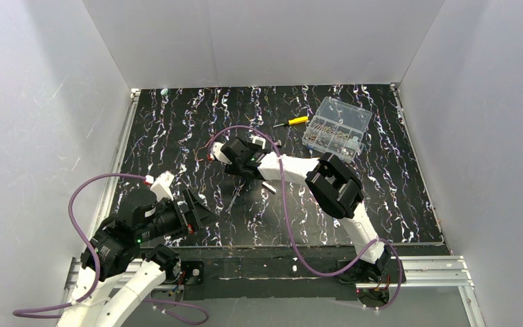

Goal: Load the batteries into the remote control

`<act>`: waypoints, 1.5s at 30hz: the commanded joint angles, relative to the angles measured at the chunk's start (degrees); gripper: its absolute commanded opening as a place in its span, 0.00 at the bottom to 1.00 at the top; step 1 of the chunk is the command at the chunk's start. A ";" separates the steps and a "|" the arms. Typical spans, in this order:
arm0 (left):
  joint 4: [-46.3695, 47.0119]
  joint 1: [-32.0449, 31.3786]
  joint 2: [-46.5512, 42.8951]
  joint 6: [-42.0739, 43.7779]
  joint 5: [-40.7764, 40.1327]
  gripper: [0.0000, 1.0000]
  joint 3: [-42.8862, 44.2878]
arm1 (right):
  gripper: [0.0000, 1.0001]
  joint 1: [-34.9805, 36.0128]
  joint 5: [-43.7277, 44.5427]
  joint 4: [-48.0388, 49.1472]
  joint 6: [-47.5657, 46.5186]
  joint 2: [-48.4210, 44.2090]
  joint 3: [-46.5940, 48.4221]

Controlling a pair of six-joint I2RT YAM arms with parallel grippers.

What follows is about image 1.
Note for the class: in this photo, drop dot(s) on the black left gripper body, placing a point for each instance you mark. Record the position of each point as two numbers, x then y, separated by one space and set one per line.
187 214

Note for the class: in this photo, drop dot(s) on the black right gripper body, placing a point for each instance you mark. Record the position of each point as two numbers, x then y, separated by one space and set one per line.
233 155

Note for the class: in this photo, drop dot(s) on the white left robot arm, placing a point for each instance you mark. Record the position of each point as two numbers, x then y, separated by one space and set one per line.
115 276

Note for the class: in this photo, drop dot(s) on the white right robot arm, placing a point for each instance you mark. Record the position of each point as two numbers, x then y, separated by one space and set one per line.
335 187

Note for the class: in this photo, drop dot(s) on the silver flat wrench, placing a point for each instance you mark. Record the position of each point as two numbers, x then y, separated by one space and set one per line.
235 194

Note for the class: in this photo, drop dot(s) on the silver metal transceiver module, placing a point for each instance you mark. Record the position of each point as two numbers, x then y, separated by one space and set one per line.
270 188

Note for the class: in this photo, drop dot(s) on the clear plastic screw box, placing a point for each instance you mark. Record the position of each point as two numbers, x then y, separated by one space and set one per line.
337 128

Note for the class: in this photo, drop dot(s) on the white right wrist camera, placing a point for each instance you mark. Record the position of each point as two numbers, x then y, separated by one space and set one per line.
216 154

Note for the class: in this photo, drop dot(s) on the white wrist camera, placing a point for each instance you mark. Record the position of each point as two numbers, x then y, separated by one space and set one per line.
161 185
216 154

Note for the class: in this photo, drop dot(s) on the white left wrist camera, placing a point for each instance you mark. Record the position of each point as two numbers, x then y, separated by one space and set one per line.
161 185

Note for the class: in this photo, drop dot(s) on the yellow-handled screwdriver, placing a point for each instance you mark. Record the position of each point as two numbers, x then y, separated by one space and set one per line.
295 121

